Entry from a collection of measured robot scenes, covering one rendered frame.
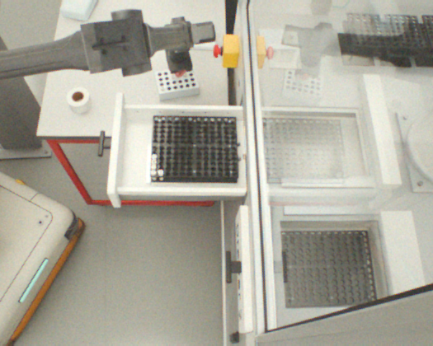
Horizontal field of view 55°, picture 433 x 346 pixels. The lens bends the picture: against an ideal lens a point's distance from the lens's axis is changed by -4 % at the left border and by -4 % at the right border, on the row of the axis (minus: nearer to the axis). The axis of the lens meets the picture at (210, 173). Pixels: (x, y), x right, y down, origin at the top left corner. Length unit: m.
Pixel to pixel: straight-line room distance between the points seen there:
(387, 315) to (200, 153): 0.83
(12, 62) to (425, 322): 0.67
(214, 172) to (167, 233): 0.92
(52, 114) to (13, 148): 0.90
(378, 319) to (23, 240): 1.55
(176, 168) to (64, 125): 0.40
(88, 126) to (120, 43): 0.64
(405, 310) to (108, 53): 0.54
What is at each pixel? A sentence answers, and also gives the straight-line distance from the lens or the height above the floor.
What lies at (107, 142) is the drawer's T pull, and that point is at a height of 0.91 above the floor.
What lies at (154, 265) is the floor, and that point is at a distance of 1.93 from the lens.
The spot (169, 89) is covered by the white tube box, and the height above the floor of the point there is 0.78.
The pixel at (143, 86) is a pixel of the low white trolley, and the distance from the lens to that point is 1.38.
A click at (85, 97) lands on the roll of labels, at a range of 1.33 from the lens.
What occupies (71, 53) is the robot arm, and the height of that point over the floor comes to 1.36.
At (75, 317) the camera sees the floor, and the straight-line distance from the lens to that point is 1.95.
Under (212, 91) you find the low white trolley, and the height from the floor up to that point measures 0.76.
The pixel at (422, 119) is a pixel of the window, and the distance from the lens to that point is 0.32.
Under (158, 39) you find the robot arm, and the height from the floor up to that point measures 1.26.
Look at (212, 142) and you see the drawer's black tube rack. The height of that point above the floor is 0.87.
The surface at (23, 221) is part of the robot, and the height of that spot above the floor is 0.28.
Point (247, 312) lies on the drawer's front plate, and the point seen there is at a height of 0.93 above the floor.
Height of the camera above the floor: 1.89
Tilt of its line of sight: 67 degrees down
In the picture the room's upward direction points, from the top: 8 degrees clockwise
